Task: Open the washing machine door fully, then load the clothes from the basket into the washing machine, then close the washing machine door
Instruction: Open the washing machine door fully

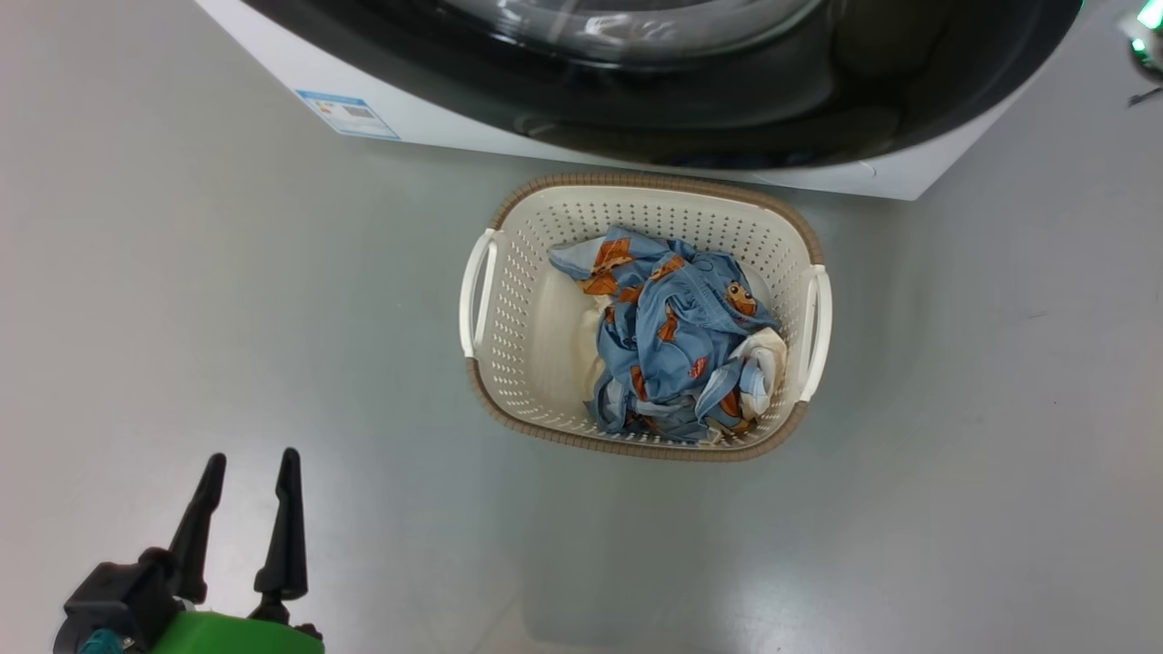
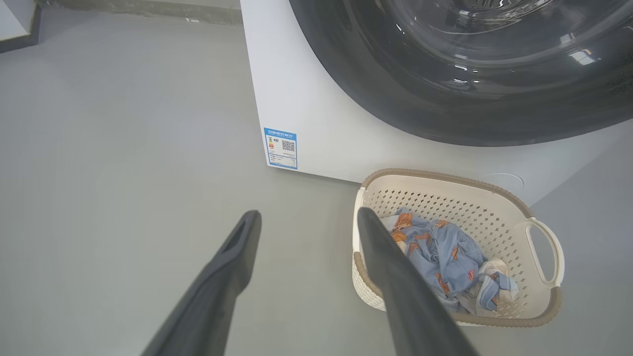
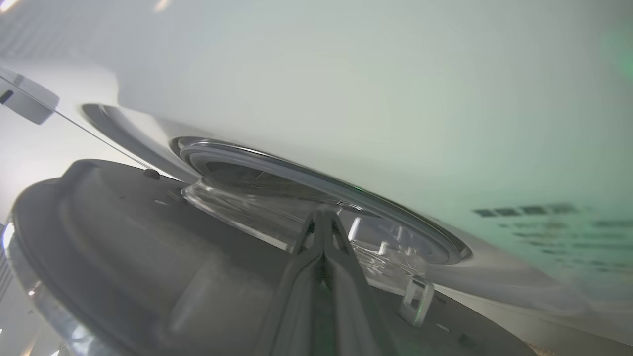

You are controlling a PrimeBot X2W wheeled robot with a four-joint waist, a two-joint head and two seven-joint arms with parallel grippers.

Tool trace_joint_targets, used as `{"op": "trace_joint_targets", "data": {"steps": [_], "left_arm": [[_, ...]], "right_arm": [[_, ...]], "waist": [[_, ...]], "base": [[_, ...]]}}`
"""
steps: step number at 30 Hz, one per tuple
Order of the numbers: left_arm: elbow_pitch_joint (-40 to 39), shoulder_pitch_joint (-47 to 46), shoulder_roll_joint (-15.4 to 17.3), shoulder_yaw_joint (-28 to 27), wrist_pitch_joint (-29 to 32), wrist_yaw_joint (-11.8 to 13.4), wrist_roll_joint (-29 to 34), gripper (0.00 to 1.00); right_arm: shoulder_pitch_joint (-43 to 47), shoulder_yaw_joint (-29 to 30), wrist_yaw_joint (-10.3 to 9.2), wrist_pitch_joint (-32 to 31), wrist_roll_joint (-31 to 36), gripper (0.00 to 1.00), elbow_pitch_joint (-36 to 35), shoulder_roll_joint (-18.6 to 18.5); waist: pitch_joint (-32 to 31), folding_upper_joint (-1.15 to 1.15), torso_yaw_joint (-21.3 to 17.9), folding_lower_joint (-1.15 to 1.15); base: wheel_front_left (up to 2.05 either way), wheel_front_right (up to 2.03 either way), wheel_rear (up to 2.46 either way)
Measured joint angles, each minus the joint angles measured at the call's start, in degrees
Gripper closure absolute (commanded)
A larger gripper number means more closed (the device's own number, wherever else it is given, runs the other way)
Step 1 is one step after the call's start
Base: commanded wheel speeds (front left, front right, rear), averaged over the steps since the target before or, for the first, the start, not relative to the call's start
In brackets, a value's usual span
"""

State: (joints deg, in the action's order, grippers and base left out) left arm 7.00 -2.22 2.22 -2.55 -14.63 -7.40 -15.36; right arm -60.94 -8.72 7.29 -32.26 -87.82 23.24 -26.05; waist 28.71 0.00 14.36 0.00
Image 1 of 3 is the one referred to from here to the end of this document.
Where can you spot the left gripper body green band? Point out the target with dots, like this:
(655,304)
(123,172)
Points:
(127,599)

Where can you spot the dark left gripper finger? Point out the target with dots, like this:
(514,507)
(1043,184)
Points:
(198,527)
(287,536)

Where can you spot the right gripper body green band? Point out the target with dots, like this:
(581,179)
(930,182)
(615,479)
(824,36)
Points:
(1149,41)

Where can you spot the black glass washing machine door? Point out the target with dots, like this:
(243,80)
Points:
(772,100)

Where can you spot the blue garment with orange print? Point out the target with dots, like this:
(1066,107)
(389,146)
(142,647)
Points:
(604,259)
(672,363)

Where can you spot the white garment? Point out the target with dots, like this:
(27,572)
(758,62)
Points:
(761,354)

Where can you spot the cream perforated laundry basket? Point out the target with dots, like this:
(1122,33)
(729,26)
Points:
(531,336)

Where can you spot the white front-load washing machine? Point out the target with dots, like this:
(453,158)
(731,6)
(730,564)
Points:
(436,123)

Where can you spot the blue white energy label sticker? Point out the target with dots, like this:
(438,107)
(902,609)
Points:
(347,113)

